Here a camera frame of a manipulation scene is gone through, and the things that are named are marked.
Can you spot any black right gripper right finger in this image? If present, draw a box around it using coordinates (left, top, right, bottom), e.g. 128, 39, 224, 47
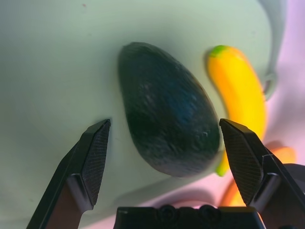
219, 118, 305, 229

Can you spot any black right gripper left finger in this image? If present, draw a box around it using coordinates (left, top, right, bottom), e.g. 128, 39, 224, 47
27, 119, 112, 229

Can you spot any dark green toy avocado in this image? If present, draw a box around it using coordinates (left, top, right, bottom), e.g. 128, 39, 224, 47
118, 42, 221, 178

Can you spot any yellow plastic plate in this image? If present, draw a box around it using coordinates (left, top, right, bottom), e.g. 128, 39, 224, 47
220, 146, 297, 208

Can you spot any yellow toy banana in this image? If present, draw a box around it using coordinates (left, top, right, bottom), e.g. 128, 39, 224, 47
206, 44, 267, 177

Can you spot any green plastic tray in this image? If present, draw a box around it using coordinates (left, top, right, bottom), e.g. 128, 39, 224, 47
0, 0, 288, 229

